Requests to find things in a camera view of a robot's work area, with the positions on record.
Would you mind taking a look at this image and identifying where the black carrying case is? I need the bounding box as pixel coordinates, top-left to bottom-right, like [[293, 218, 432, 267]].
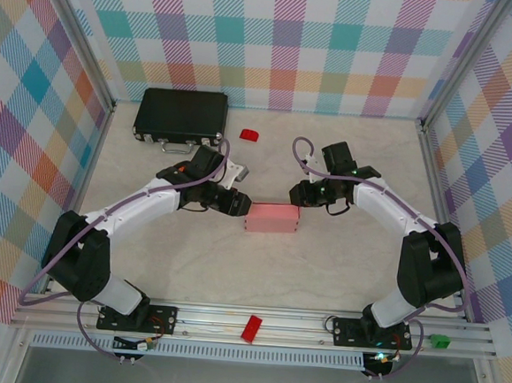
[[130, 85, 229, 160]]

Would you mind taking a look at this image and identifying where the red toy brick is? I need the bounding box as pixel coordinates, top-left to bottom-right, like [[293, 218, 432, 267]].
[[239, 314, 264, 346]]

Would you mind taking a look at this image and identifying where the aluminium frame rail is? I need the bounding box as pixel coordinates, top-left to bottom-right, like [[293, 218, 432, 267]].
[[10, 286, 499, 366]]

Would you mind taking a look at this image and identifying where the aluminium side rail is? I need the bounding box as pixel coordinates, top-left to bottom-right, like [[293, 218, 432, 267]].
[[42, 96, 117, 298], [401, 119, 485, 324]]

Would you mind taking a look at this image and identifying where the white slotted cable duct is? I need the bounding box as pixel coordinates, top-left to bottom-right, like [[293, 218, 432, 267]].
[[30, 326, 367, 372]]

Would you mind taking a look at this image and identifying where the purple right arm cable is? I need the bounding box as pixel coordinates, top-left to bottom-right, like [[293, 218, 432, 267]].
[[273, 135, 480, 383]]

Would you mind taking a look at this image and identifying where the yellow power connector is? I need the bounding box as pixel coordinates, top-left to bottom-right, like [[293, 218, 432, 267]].
[[367, 349, 402, 367], [135, 335, 157, 353]]

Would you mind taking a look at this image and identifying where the pink cloth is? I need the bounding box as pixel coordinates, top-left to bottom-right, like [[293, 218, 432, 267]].
[[242, 201, 302, 238]]

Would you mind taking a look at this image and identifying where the aluminium frame post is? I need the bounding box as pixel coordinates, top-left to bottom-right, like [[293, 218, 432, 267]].
[[30, 0, 126, 111], [415, 0, 512, 134]]

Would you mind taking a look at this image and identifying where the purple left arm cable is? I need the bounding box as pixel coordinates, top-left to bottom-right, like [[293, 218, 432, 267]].
[[14, 123, 233, 371]]

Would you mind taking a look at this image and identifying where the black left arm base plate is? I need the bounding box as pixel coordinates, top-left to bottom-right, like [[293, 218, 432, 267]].
[[96, 299, 180, 337]]

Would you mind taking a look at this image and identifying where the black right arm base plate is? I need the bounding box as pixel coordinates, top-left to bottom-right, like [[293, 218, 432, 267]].
[[330, 316, 415, 352]]

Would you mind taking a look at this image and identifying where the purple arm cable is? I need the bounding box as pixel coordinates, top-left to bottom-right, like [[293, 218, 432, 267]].
[[273, 135, 480, 383], [14, 123, 233, 371]]

